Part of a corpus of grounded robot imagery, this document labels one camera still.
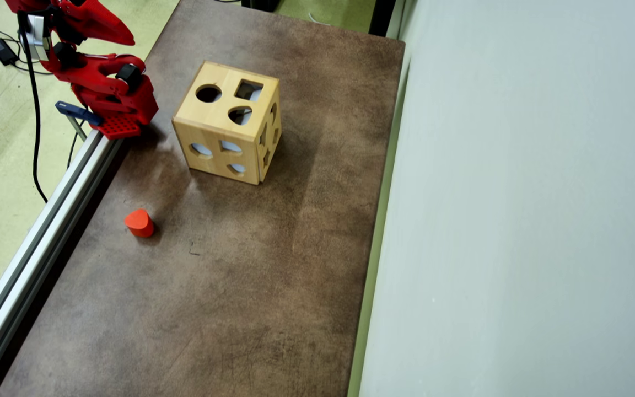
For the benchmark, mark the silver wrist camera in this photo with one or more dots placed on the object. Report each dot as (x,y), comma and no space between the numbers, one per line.
(36,33)

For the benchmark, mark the aluminium profile rail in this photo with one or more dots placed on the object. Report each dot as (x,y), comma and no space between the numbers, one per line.
(31,242)

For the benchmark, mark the orange rounded wooden block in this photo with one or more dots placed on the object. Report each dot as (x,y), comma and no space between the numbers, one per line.
(140,223)

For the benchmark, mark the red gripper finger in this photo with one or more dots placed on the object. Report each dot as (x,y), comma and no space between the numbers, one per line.
(107,25)

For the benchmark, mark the blue table clamp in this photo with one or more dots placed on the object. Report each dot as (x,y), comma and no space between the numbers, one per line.
(77,112)

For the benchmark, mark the black power adapter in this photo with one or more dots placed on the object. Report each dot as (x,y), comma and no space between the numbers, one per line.
(2,51)

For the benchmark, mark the black furniture base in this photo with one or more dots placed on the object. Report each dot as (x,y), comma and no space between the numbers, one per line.
(262,4)

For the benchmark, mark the black vertical post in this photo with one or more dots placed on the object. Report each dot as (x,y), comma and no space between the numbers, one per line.
(382,16)

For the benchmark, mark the red robot arm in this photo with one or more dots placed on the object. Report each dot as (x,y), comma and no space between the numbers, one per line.
(97,71)

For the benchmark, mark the wooden shape sorter box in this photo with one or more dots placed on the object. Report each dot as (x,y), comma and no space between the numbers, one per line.
(207,118)

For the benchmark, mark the brown desk mat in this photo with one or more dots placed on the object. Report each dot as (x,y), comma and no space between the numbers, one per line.
(268,275)

